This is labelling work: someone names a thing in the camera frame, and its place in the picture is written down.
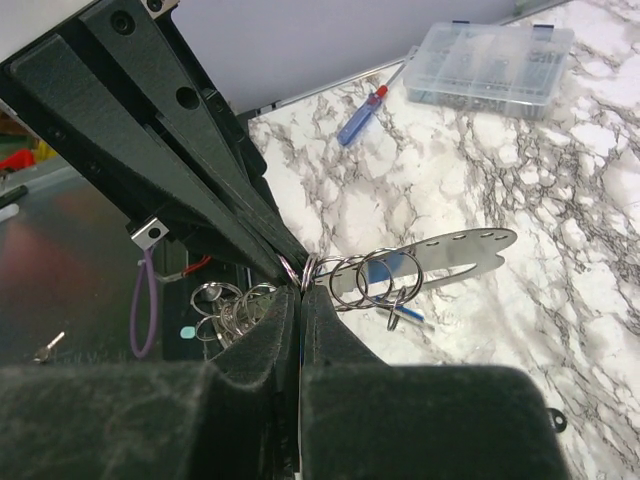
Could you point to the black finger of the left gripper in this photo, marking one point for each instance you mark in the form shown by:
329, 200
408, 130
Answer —
222, 178
53, 90

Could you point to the black key tag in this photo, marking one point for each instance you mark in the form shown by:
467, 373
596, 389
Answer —
558, 420

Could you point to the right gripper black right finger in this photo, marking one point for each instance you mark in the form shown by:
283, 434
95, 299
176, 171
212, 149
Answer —
363, 419

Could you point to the silver key organiser with rings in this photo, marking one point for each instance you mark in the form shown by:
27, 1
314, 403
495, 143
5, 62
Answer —
387, 279

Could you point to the blue red screwdriver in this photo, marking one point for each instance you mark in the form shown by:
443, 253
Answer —
373, 102

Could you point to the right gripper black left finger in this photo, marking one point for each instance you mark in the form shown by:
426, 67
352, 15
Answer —
234, 417

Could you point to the small silver key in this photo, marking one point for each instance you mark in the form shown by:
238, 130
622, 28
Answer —
43, 354

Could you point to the clear plastic screw box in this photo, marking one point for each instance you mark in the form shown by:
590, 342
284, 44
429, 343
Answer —
513, 71

